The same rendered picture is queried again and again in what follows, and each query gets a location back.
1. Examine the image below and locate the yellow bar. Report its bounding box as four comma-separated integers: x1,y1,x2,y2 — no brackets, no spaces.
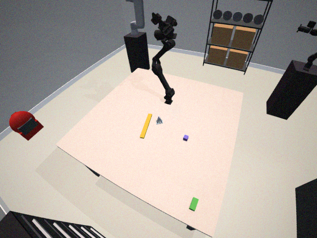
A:
140,114,152,139

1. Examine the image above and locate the green rectangular block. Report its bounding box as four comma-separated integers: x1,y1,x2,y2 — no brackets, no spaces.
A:
189,197,199,211

